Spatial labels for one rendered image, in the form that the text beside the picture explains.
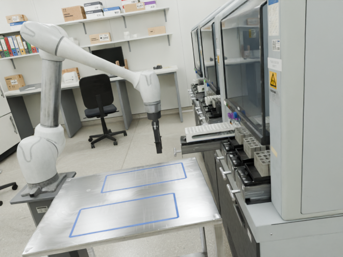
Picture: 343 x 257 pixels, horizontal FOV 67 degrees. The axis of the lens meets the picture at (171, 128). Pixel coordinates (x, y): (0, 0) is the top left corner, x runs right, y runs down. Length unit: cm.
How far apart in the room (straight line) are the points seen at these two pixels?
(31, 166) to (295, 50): 125
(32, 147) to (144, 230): 81
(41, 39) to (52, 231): 83
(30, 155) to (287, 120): 117
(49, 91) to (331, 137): 132
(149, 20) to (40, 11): 186
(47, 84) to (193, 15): 367
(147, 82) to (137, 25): 360
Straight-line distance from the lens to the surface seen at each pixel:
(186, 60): 486
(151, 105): 134
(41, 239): 96
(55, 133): 161
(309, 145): 86
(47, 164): 148
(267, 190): 103
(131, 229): 85
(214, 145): 140
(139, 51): 487
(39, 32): 137
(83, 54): 135
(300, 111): 81
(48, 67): 154
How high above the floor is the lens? 135
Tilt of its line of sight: 19 degrees down
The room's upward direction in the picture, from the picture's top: 9 degrees counter-clockwise
